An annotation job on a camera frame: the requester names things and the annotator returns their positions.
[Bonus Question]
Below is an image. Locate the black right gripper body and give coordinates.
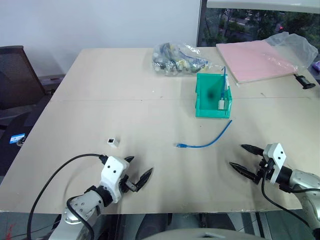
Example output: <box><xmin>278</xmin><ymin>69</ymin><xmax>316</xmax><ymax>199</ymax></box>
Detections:
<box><xmin>252</xmin><ymin>155</ymin><xmax>276</xmax><ymax>186</ymax></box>

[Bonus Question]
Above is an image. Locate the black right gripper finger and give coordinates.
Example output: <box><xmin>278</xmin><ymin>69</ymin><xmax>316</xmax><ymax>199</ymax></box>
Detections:
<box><xmin>240</xmin><ymin>143</ymin><xmax>266</xmax><ymax>157</ymax></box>
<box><xmin>228</xmin><ymin>161</ymin><xmax>258</xmax><ymax>182</ymax></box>

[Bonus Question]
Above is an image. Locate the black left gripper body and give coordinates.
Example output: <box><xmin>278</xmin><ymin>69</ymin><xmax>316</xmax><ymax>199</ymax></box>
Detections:
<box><xmin>118</xmin><ymin>174</ymin><xmax>139</xmax><ymax>195</ymax></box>

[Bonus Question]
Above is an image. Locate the small white cube adapter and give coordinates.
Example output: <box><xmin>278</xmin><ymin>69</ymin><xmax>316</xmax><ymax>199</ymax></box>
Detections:
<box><xmin>106</xmin><ymin>136</ymin><xmax>121</xmax><ymax>149</ymax></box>

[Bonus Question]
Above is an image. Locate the green plastic bin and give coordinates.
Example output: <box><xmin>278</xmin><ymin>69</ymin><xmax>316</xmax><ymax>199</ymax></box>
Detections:
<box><xmin>194</xmin><ymin>72</ymin><xmax>234</xmax><ymax>119</ymax></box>

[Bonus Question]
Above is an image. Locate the black cylindrical device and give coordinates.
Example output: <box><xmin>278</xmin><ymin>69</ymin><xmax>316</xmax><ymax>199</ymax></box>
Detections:
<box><xmin>293</xmin><ymin>73</ymin><xmax>317</xmax><ymax>90</ymax></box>

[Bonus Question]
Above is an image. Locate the pink foam board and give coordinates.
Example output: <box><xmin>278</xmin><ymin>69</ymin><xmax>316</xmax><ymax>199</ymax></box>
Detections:
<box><xmin>215</xmin><ymin>40</ymin><xmax>300</xmax><ymax>86</ymax></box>

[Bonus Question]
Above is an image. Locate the empty clear plastic bag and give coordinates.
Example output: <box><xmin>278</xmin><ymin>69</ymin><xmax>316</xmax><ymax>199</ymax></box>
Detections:
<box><xmin>264</xmin><ymin>31</ymin><xmax>319</xmax><ymax>71</ymax></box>

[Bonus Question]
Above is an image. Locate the blue white label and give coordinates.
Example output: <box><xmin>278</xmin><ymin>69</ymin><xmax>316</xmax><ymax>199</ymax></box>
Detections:
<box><xmin>9</xmin><ymin>134</ymin><xmax>27</xmax><ymax>144</ymax></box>

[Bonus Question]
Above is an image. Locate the black mesh office chair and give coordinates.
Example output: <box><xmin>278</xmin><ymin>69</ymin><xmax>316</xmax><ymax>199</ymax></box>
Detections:
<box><xmin>0</xmin><ymin>45</ymin><xmax>66</xmax><ymax>176</ymax></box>

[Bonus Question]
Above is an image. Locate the white window blind box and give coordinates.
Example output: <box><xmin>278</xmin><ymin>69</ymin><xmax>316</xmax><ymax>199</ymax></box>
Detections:
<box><xmin>206</xmin><ymin>0</ymin><xmax>320</xmax><ymax>14</ymax></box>

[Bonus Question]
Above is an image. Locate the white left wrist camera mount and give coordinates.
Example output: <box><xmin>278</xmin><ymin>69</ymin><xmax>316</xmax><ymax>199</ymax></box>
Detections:
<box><xmin>99</xmin><ymin>156</ymin><xmax>131</xmax><ymax>204</ymax></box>

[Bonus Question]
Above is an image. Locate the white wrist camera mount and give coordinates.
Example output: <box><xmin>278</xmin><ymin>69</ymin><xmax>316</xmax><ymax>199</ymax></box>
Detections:
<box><xmin>263</xmin><ymin>142</ymin><xmax>288</xmax><ymax>185</ymax></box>
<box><xmin>99</xmin><ymin>156</ymin><xmax>131</xmax><ymax>204</ymax></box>

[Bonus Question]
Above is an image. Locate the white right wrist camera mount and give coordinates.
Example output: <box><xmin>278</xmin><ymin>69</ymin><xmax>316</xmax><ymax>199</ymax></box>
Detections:
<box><xmin>263</xmin><ymin>142</ymin><xmax>288</xmax><ymax>185</ymax></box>

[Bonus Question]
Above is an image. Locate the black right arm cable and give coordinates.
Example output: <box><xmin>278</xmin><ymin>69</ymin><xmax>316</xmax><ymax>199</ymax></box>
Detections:
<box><xmin>260</xmin><ymin>162</ymin><xmax>320</xmax><ymax>232</ymax></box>

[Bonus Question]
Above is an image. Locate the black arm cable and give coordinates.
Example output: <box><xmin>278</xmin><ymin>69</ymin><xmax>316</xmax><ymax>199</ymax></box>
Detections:
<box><xmin>260</xmin><ymin>162</ymin><xmax>320</xmax><ymax>232</ymax></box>
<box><xmin>26</xmin><ymin>153</ymin><xmax>108</xmax><ymax>240</ymax></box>

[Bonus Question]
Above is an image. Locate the blue cable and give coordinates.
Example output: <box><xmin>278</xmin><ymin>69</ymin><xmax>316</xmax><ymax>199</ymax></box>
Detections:
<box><xmin>174</xmin><ymin>119</ymin><xmax>233</xmax><ymax>149</ymax></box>

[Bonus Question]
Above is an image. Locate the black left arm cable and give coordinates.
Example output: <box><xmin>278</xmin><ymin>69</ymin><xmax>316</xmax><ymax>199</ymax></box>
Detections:
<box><xmin>26</xmin><ymin>153</ymin><xmax>108</xmax><ymax>240</ymax></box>

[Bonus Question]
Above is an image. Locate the clear bag of parts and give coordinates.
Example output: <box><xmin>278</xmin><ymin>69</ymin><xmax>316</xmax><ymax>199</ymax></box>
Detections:
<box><xmin>150</xmin><ymin>42</ymin><xmax>225</xmax><ymax>77</ymax></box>

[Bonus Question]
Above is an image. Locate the dark window frame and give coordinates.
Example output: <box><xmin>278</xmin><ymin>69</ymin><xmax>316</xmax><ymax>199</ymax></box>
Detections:
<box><xmin>195</xmin><ymin>0</ymin><xmax>209</xmax><ymax>48</ymax></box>

